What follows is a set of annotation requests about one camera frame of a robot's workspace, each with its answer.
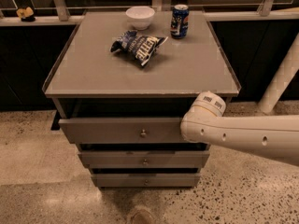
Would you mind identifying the grey top drawer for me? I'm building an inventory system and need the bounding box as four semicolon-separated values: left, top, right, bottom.
59;118;184;144

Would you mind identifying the grey drawer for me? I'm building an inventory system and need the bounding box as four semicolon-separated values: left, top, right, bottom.
78;150;209;169
59;118;184;144
92;173;200;188

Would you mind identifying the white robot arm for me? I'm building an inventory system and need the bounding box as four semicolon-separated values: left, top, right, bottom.
180;91;299;166

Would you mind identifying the grey drawer cabinet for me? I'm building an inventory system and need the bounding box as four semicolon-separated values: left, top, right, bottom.
43;11;240;175

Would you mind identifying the grey middle drawer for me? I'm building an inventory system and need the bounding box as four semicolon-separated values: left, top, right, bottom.
78;150;209;169

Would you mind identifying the grey bottom drawer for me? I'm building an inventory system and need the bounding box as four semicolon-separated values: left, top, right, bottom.
92;173;200;188

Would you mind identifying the blue kettle chips bag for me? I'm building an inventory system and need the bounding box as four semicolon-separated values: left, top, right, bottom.
110;30;168;67

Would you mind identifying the white ceramic bowl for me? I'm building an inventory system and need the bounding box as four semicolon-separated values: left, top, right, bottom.
125;6;155;30

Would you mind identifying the blue pepsi soda can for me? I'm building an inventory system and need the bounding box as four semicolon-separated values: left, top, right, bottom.
170;4;189;39

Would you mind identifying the metal window railing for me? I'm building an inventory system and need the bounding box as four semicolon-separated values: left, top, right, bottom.
0;0;298;26

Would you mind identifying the white diagonal pipe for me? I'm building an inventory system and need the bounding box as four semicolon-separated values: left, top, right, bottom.
258;34;299;113

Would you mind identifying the small yellow black object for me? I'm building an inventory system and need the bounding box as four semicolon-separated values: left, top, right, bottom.
16;7;36;21

